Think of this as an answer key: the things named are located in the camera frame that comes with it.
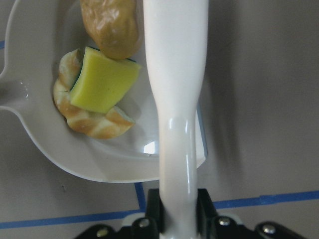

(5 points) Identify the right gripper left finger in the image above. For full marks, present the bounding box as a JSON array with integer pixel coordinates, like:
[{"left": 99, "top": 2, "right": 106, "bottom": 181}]
[{"left": 146, "top": 189, "right": 165, "bottom": 239}]

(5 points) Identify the round yellow bun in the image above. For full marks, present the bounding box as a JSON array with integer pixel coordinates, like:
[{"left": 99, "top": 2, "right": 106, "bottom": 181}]
[{"left": 80, "top": 0, "right": 142, "bottom": 59}]

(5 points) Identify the yellow sponge piece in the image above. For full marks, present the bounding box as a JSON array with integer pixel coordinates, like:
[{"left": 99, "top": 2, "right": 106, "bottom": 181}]
[{"left": 70, "top": 47, "right": 141, "bottom": 114}]

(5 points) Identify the white plastic dustpan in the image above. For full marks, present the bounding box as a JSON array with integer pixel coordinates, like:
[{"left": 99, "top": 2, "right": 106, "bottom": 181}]
[{"left": 0, "top": 0, "right": 209, "bottom": 184}]

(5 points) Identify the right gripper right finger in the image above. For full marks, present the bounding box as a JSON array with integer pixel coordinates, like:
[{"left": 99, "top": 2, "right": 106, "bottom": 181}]
[{"left": 196, "top": 189, "right": 217, "bottom": 239}]

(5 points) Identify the white hand brush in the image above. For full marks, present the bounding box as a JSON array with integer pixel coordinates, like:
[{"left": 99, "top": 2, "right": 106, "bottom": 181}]
[{"left": 143, "top": 0, "right": 209, "bottom": 239}]

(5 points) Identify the curved bread piece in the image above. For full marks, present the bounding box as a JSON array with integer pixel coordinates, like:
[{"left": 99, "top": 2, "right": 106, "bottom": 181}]
[{"left": 53, "top": 49, "right": 135, "bottom": 139}]

